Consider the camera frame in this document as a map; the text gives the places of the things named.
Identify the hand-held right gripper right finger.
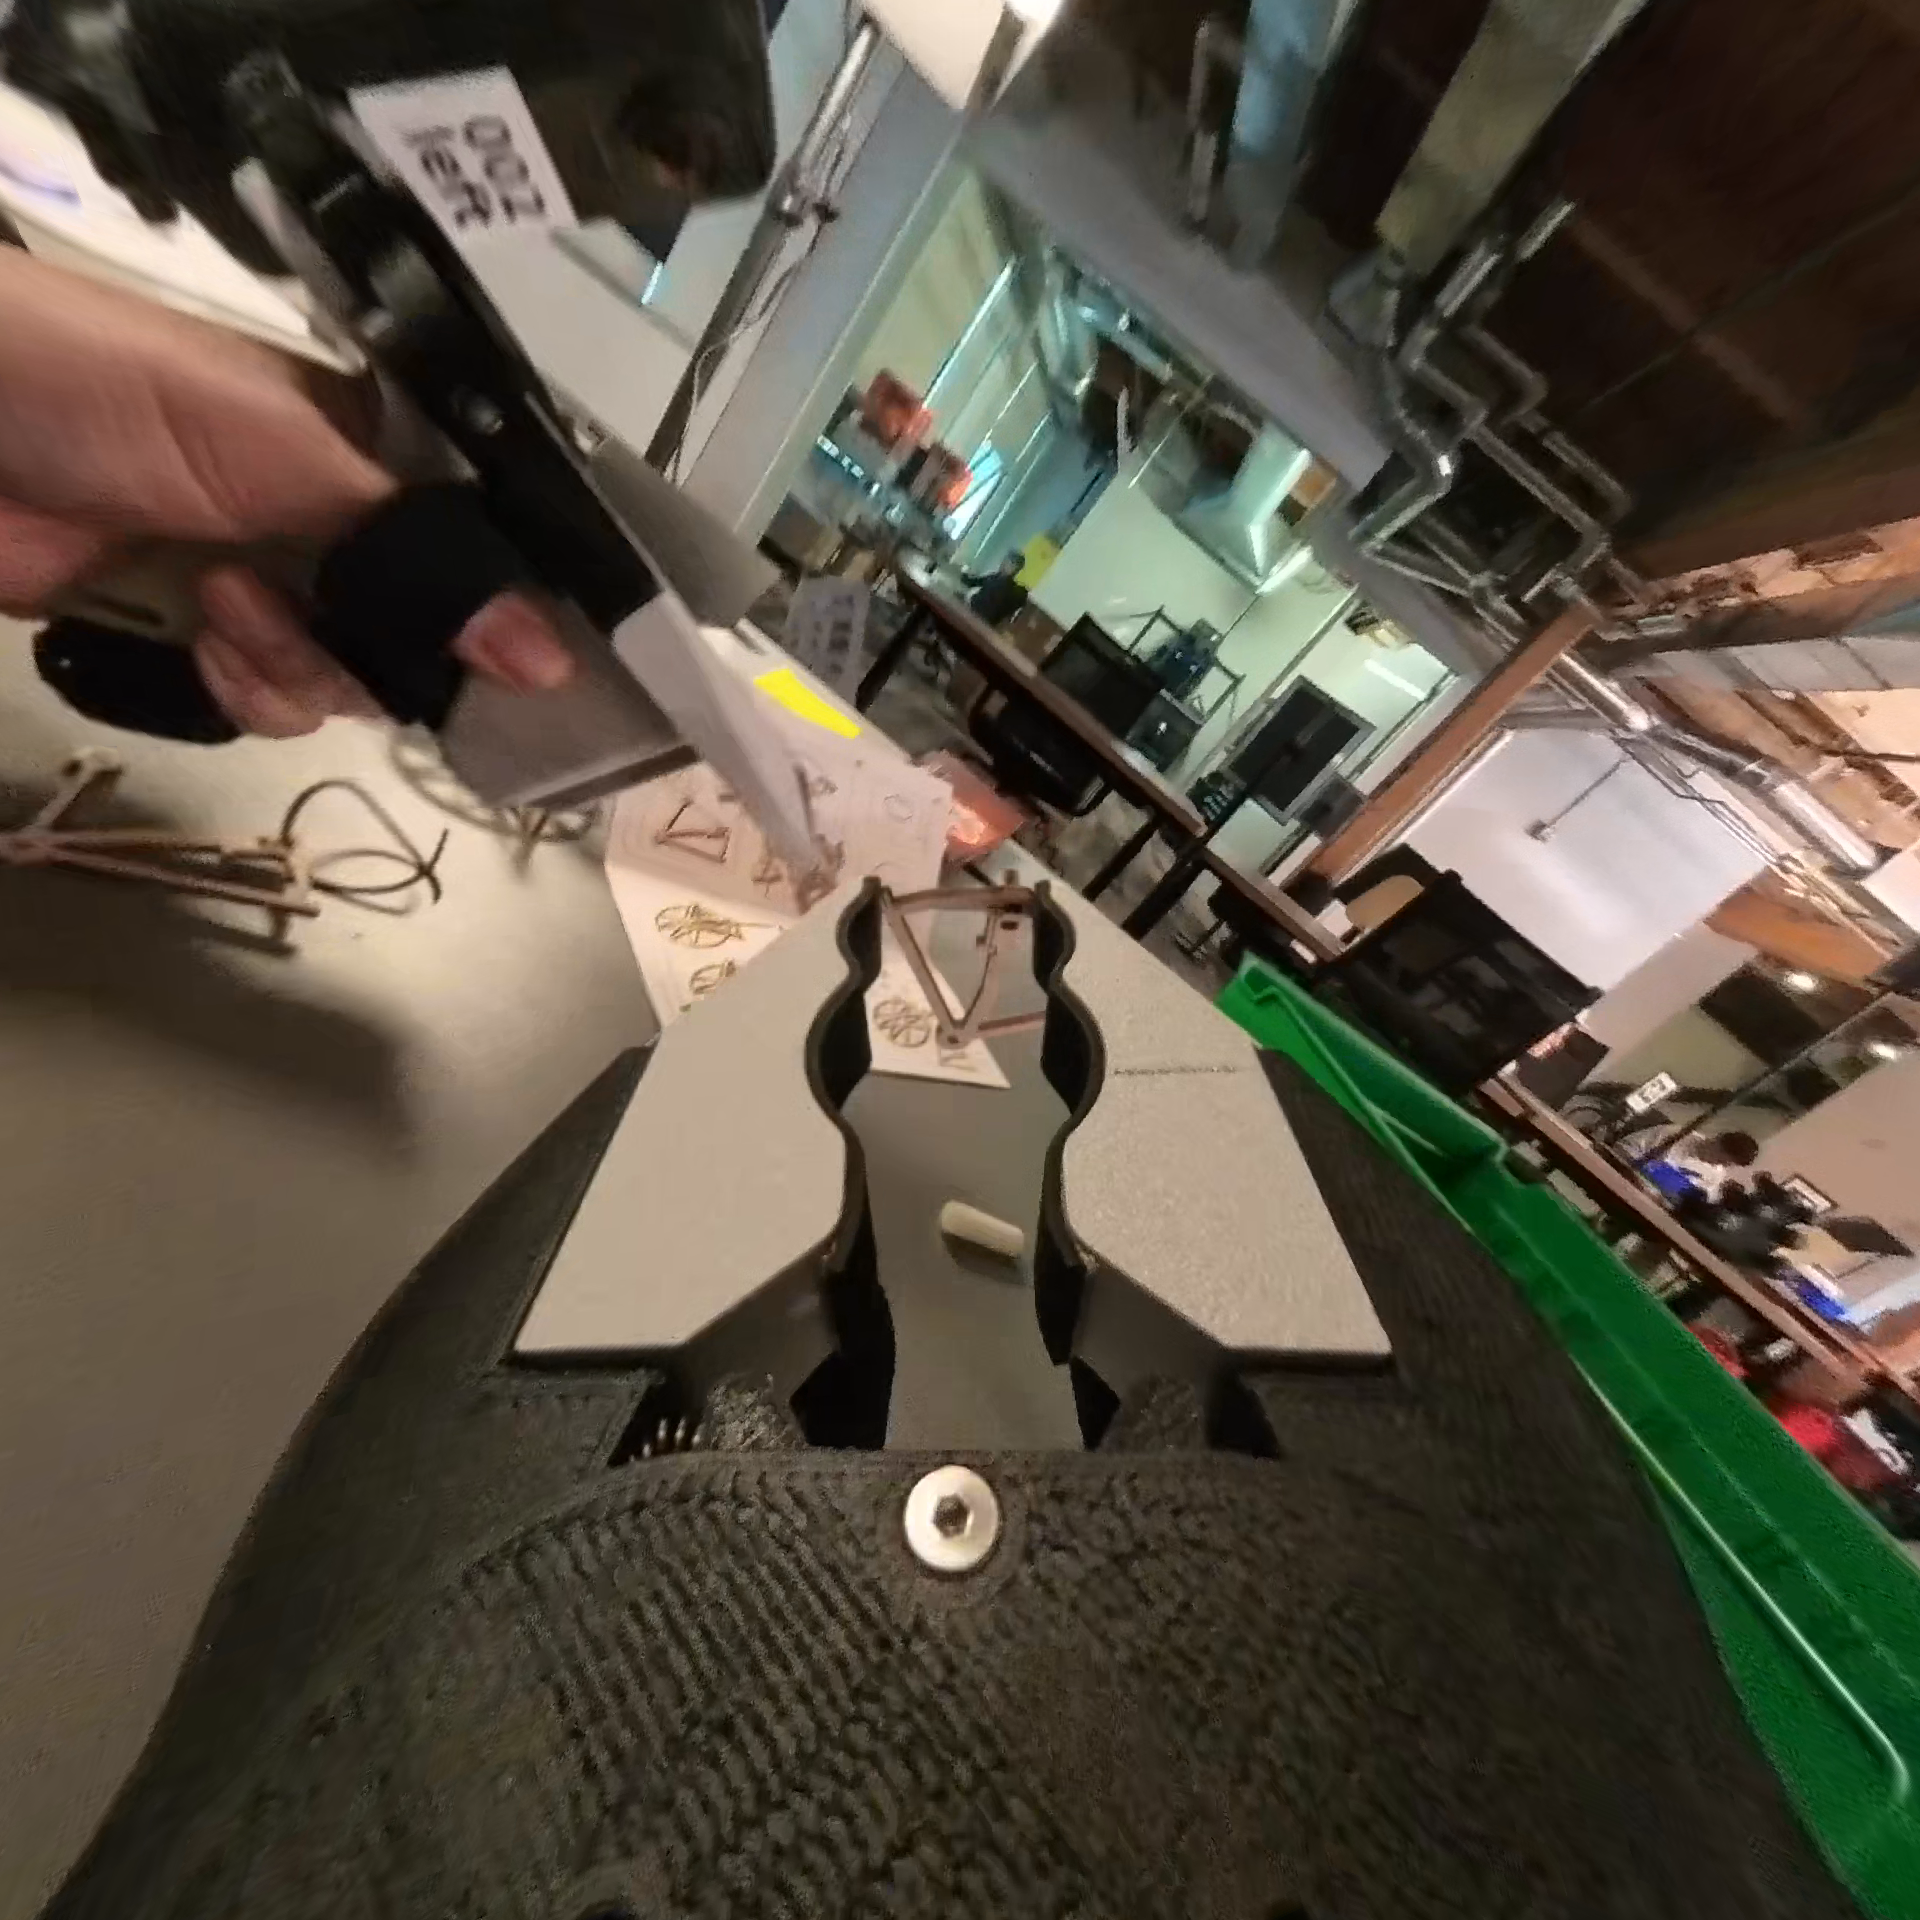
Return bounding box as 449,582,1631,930
1031,877,1395,1403

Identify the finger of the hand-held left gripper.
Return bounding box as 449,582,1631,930
579,439,784,632
440,590,834,891

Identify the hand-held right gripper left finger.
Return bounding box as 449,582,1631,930
512,877,891,1388

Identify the small wooden model piece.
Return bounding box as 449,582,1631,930
757,763,853,911

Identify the wooden model frame piece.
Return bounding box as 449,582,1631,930
876,881,1055,1055

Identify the white punched parts sheet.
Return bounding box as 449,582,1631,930
785,580,878,678

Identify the wooden model axle assembly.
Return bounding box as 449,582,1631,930
0,755,327,958

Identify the person's left hand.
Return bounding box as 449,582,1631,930
0,244,582,743

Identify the paper instruction booklet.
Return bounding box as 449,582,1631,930
604,739,1015,1091

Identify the yellow sticky note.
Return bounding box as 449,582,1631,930
754,666,867,740

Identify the red packet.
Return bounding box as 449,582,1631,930
941,783,1042,875

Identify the black office chair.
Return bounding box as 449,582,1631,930
972,693,1107,822

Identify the black panel on stand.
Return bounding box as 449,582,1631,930
1227,675,1377,822

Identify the long wooden table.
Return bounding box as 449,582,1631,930
888,556,1358,965

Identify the green plastic bin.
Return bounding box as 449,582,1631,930
1212,954,1920,1920

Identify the black string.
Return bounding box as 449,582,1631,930
281,778,455,911

